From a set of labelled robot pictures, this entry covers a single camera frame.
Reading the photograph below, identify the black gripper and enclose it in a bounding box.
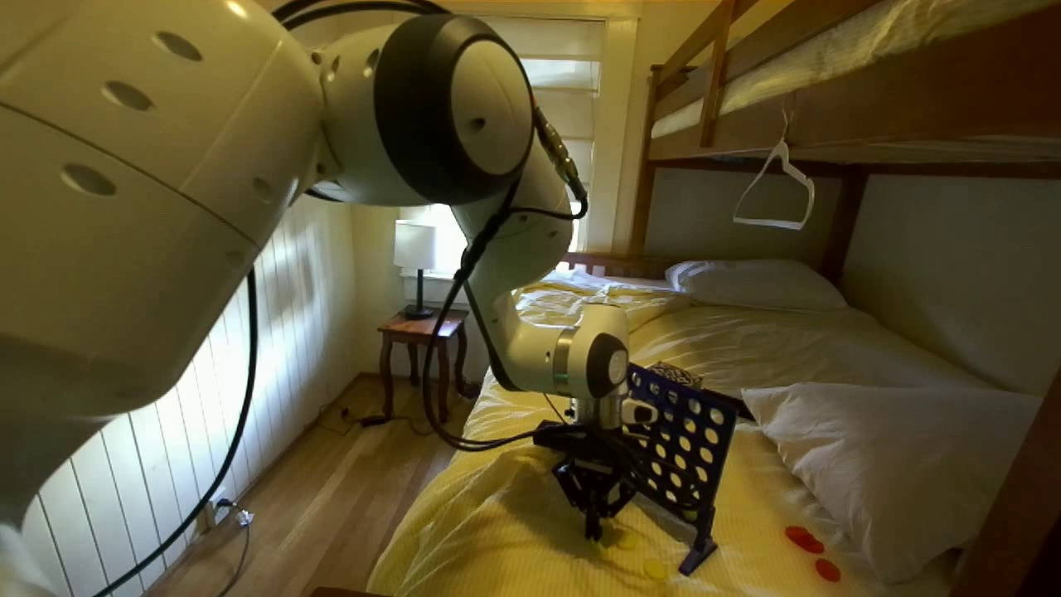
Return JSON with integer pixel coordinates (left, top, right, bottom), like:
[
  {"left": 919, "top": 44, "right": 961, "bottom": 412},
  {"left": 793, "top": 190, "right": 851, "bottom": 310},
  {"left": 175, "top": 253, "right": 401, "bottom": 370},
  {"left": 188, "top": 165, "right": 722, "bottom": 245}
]
[{"left": 532, "top": 414, "right": 657, "bottom": 548}]

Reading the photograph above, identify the yellow striped bed sheet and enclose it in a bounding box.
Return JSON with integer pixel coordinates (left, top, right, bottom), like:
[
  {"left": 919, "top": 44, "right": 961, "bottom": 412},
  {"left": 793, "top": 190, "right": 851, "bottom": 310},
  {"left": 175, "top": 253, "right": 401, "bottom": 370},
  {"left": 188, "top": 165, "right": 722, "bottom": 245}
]
[{"left": 364, "top": 272, "right": 1004, "bottom": 597}]

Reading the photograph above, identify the black white patterned cube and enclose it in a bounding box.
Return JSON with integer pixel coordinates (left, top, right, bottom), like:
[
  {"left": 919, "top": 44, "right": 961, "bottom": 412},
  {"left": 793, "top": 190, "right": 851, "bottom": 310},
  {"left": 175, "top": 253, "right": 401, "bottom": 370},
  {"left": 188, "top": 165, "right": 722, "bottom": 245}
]
[{"left": 648, "top": 358, "right": 710, "bottom": 390}]

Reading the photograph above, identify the small wooden side table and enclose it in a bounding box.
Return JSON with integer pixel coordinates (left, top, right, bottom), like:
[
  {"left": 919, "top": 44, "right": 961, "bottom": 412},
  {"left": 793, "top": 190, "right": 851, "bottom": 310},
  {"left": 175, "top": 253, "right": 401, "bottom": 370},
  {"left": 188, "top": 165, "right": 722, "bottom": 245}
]
[{"left": 374, "top": 310, "right": 473, "bottom": 430}]

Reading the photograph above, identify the flat white pillow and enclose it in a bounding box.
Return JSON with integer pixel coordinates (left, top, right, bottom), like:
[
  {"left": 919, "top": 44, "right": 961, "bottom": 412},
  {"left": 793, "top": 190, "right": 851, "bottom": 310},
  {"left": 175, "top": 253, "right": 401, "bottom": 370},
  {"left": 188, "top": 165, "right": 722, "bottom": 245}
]
[{"left": 662, "top": 254, "right": 849, "bottom": 315}]

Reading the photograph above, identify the white shade table lamp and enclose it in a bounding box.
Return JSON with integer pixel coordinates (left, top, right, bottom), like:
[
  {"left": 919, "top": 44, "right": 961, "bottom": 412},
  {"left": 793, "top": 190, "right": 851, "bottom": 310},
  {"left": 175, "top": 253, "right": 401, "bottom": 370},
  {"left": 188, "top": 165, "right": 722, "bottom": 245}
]
[{"left": 392, "top": 215, "right": 442, "bottom": 325}]

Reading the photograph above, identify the white clothes hanger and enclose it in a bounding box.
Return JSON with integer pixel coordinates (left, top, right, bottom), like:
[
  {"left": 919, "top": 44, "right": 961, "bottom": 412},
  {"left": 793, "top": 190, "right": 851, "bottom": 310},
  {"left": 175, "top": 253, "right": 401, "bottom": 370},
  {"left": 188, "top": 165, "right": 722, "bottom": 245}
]
[{"left": 731, "top": 107, "right": 818, "bottom": 234}]

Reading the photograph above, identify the white window blind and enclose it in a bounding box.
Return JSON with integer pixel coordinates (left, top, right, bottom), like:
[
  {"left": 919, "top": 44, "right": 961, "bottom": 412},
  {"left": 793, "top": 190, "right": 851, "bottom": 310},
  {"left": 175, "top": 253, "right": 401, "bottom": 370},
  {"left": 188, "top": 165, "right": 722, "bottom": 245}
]
[{"left": 485, "top": 14, "right": 612, "bottom": 254}]

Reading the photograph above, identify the bunk mattress with pale sheet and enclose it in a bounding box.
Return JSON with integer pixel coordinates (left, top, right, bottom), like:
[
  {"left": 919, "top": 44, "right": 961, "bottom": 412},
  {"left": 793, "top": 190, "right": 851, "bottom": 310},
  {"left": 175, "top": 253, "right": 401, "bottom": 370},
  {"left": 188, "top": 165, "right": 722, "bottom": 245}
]
[{"left": 651, "top": 0, "right": 1061, "bottom": 141}]

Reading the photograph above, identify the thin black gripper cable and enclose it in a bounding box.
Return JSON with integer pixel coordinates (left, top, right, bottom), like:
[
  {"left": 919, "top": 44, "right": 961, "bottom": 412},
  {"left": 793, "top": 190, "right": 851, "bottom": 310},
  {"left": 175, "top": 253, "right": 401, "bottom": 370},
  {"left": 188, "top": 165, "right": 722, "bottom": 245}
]
[{"left": 419, "top": 95, "right": 591, "bottom": 459}]

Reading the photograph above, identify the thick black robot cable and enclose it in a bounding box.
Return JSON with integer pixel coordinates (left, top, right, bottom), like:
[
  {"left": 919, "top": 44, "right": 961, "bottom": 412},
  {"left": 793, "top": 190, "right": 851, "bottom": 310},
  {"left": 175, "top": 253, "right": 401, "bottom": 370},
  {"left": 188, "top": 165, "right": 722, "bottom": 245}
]
[{"left": 94, "top": 263, "right": 264, "bottom": 597}]

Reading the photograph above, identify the wooden bunk bed frame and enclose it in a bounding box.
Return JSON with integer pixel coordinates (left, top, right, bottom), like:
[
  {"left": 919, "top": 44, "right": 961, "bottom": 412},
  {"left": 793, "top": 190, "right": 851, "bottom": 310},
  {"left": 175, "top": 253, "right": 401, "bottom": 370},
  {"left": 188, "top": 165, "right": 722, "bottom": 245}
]
[{"left": 559, "top": 0, "right": 1061, "bottom": 597}]

